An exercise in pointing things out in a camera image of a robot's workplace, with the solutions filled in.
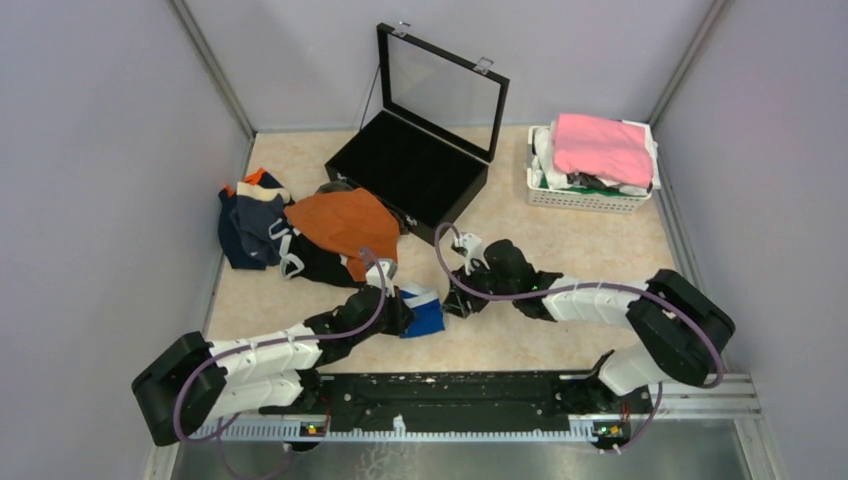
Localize white cloths in basket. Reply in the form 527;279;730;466
542;126;635;192

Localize navy underwear orange waistband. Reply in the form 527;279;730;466
217;185;270;270

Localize royal blue underwear white trim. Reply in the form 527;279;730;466
400;283;445;339

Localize pink folded cloth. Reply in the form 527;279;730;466
552;114;654;189

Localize dark blue underwear cream waistband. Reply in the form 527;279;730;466
230;182;293;266

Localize white plastic basket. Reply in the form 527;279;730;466
525;120;662;214

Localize black underwear white trim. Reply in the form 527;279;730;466
268;219;361;288

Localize olive grey underwear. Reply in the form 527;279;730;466
315;180;354;195

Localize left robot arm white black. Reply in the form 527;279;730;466
131;258;414;446

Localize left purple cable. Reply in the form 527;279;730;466
172;247;389;480

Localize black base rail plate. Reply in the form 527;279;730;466
259;370;653;433

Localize orange underwear cream waistband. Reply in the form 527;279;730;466
284;188;401;282

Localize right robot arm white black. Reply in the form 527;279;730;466
443;233;736;412

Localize black display case glass lid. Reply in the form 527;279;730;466
324;23;510;244

